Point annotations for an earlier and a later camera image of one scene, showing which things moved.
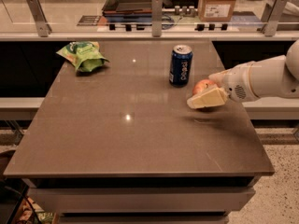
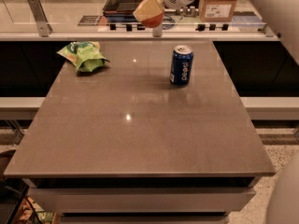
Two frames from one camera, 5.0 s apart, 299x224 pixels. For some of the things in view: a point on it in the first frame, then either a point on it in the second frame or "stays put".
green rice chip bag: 84,54 stays put
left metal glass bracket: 44,28 stays put
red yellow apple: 203,86 -> 149,17
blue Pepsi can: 180,65 stays put
